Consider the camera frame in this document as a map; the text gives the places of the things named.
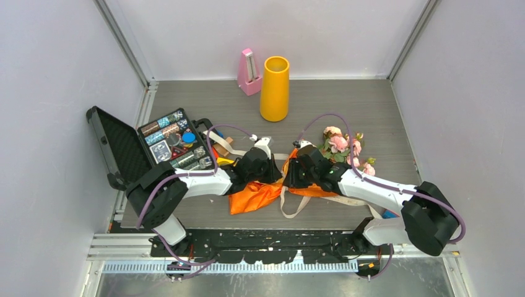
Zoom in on pink flower bouquet orange wrap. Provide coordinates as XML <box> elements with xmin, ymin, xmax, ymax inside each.
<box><xmin>229</xmin><ymin>126</ymin><xmax>376</xmax><ymax>218</ymax></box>

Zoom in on cream ribbon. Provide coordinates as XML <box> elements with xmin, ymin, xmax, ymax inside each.
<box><xmin>202</xmin><ymin>130</ymin><xmax>384</xmax><ymax>219</ymax></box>

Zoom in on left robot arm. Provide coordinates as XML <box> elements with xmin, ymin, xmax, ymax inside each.
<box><xmin>125</xmin><ymin>148</ymin><xmax>282</xmax><ymax>256</ymax></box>

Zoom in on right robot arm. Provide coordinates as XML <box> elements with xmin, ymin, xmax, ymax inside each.
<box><xmin>284</xmin><ymin>144</ymin><xmax>465</xmax><ymax>256</ymax></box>

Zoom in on yellow vase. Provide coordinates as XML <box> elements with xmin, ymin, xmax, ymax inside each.
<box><xmin>259</xmin><ymin>56</ymin><xmax>290</xmax><ymax>122</ymax></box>

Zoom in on wooden blocks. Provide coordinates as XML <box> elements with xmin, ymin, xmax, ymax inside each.
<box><xmin>215</xmin><ymin>137</ymin><xmax>233</xmax><ymax>157</ymax></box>

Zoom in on red block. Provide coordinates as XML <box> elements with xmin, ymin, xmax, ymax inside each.
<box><xmin>212</xmin><ymin>147</ymin><xmax>219</xmax><ymax>159</ymax></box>

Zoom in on black open case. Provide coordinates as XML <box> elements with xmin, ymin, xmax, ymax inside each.
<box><xmin>86</xmin><ymin>106</ymin><xmax>213</xmax><ymax>191</ymax></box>

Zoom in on colourful toy brick stack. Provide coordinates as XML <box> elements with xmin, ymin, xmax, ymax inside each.
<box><xmin>381</xmin><ymin>210</ymin><xmax>399</xmax><ymax>219</ymax></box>

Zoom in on pink metronome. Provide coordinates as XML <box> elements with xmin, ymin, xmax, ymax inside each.
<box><xmin>237</xmin><ymin>48</ymin><xmax>262</xmax><ymax>96</ymax></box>

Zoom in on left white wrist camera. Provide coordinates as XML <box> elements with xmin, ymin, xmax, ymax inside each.
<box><xmin>249</xmin><ymin>134</ymin><xmax>272</xmax><ymax>159</ymax></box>

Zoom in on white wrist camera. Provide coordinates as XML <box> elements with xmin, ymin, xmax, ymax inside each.
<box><xmin>293</xmin><ymin>140</ymin><xmax>313</xmax><ymax>150</ymax></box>
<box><xmin>249</xmin><ymin>134</ymin><xmax>272</xmax><ymax>159</ymax></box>

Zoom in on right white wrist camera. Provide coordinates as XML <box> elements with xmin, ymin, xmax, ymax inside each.
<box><xmin>293</xmin><ymin>140</ymin><xmax>313</xmax><ymax>150</ymax></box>

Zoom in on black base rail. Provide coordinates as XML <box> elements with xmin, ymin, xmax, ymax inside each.
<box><xmin>149</xmin><ymin>229</ymin><xmax>393</xmax><ymax>264</ymax></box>

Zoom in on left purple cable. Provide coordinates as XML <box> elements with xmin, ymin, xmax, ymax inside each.
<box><xmin>135</xmin><ymin>124</ymin><xmax>259</xmax><ymax>280</ymax></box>

